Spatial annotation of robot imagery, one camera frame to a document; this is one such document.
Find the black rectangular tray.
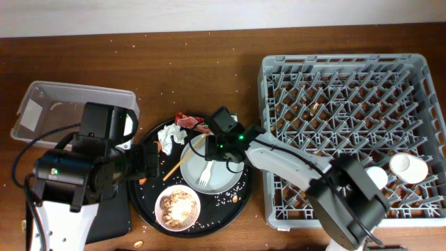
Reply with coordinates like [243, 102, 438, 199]
[26, 184, 131, 250]

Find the red snack wrapper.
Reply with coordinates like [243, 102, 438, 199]
[175, 112, 211, 134]

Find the nut on table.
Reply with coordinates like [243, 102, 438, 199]
[134, 241, 143, 248]

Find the orange carrot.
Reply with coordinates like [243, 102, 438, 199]
[139, 141, 162, 185]

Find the clear plastic bin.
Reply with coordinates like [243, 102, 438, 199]
[10, 81, 139, 150]

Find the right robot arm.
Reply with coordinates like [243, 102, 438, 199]
[204, 107, 390, 250]

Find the white plastic fork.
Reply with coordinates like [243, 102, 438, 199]
[197, 160, 214, 188]

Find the round black tray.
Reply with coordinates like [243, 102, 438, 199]
[128, 114, 254, 239]

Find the white bowl with food scraps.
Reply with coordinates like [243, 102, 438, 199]
[154, 185, 201, 232]

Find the small white cup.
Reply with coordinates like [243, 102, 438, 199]
[389, 153, 428, 184]

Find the blue plastic cup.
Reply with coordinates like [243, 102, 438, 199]
[365, 167, 388, 190]

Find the grey plastic dishwasher rack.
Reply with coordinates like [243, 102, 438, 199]
[258, 54, 445, 227]

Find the grey plate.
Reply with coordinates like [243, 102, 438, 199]
[180, 144, 245, 195]

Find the wooden chopstick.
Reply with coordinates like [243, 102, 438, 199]
[162, 134, 209, 181]

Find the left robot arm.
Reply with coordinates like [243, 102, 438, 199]
[20, 102, 161, 250]

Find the crumpled white tissue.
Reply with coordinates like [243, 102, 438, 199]
[157, 123, 187, 155]

